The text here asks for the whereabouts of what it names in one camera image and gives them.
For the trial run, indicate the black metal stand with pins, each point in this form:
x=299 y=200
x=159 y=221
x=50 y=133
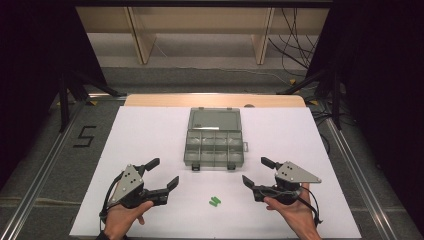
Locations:
x=336 y=100
x=63 y=100

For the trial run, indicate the yellow tape piece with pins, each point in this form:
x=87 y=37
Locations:
x=292 y=81
x=92 y=103
x=313 y=102

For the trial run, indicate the aluminium floor rail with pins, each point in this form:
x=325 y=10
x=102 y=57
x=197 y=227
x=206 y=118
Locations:
x=40 y=173
x=360 y=180

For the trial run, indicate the light wooden shelf unit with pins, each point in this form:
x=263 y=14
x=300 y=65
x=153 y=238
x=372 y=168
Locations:
x=206 y=20

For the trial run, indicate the black curtain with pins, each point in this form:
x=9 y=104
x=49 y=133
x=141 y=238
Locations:
x=33 y=66
x=383 y=83

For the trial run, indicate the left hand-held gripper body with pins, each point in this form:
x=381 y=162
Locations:
x=128 y=185

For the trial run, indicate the small green plastic piece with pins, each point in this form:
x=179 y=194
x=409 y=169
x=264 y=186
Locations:
x=212 y=202
x=217 y=200

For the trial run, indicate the clear grey compartment organizer box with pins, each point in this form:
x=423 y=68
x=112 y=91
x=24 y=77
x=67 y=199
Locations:
x=213 y=140

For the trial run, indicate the white table sheet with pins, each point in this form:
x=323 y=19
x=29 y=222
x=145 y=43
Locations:
x=150 y=133

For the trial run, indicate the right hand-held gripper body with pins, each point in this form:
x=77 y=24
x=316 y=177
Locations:
x=293 y=175

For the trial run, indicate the person's right hand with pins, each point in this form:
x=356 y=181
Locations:
x=298 y=213

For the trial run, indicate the person's left hand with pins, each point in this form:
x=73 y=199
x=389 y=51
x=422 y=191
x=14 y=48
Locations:
x=121 y=218

